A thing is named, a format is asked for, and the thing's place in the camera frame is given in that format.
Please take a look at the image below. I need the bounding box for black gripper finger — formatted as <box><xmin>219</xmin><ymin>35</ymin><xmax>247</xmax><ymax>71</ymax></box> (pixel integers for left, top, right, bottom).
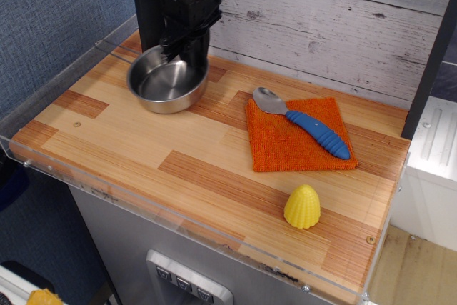
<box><xmin>179</xmin><ymin>27</ymin><xmax>210</xmax><ymax>69</ymax></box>

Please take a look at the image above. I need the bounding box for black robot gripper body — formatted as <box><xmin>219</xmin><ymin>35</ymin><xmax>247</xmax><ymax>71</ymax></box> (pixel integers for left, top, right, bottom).
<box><xmin>159</xmin><ymin>0</ymin><xmax>222</xmax><ymax>62</ymax></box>

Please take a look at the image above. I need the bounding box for stainless steel pan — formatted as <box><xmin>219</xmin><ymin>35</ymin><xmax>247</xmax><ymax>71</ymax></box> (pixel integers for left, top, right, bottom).
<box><xmin>94</xmin><ymin>39</ymin><xmax>209</xmax><ymax>114</ymax></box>

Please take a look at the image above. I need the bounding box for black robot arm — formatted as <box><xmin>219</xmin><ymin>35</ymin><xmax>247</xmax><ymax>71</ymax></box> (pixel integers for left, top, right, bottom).
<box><xmin>160</xmin><ymin>0</ymin><xmax>222</xmax><ymax>69</ymax></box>

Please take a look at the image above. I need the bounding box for orange knitted cloth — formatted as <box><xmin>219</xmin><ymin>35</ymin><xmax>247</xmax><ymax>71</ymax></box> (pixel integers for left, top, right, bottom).
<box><xmin>245</xmin><ymin>97</ymin><xmax>358</xmax><ymax>172</ymax></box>

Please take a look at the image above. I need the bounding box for clear acrylic table guard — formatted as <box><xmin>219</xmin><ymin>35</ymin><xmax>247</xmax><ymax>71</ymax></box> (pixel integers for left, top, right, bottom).
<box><xmin>0</xmin><ymin>14</ymin><xmax>411</xmax><ymax>305</ymax></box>

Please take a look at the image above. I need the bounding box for yellow plastic corn piece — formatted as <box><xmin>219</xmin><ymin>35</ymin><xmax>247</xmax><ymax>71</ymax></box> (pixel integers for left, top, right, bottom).
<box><xmin>283</xmin><ymin>184</ymin><xmax>321</xmax><ymax>229</ymax></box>

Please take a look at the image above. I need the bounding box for grey toy fridge cabinet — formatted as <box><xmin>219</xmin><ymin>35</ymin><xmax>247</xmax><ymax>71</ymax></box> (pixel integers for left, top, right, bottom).
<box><xmin>69</xmin><ymin>185</ymin><xmax>343</xmax><ymax>305</ymax></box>

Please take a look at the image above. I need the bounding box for silver dispenser button panel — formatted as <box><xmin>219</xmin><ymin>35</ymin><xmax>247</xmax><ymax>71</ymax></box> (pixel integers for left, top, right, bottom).
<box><xmin>146</xmin><ymin>249</ymin><xmax>233</xmax><ymax>304</ymax></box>

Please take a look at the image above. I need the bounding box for dark left vertical post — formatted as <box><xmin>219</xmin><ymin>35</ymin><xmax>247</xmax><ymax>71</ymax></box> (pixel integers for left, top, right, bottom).
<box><xmin>134</xmin><ymin>0</ymin><xmax>165</xmax><ymax>51</ymax></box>

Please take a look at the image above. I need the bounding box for dark vertical post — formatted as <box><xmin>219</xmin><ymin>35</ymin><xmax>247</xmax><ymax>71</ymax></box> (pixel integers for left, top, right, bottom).
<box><xmin>134</xmin><ymin>0</ymin><xmax>165</xmax><ymax>51</ymax></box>
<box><xmin>401</xmin><ymin>0</ymin><xmax>456</xmax><ymax>140</ymax></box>

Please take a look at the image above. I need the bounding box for blue handled metal spoon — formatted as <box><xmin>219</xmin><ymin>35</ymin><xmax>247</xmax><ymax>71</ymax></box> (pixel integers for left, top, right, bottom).
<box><xmin>253</xmin><ymin>87</ymin><xmax>351</xmax><ymax>160</ymax></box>

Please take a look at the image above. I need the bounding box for dark right vertical post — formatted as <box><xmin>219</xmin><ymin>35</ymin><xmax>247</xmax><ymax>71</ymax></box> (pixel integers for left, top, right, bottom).
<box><xmin>401</xmin><ymin>0</ymin><xmax>456</xmax><ymax>140</ymax></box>

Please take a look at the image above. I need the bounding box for white aluminium rail block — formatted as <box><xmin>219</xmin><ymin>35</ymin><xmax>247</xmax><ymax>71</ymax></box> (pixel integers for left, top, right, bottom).
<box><xmin>391</xmin><ymin>96</ymin><xmax>456</xmax><ymax>251</ymax></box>

